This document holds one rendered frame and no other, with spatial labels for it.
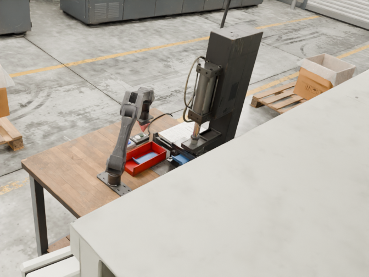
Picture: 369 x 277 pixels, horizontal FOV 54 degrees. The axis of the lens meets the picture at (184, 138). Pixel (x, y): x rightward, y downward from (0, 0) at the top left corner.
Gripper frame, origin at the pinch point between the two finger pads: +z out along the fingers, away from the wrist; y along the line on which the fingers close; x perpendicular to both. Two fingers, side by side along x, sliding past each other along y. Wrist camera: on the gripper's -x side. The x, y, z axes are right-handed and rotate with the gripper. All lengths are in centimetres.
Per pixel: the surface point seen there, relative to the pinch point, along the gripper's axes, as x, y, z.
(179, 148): 31.0, 2.9, -6.3
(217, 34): 34, -8, -67
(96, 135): -19.5, 18.6, 6.4
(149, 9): -387, -393, 78
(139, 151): 10.4, 12.3, 3.6
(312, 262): 120, 84, -73
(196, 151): 40.1, 0.0, -8.1
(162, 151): 19.0, 2.6, 3.4
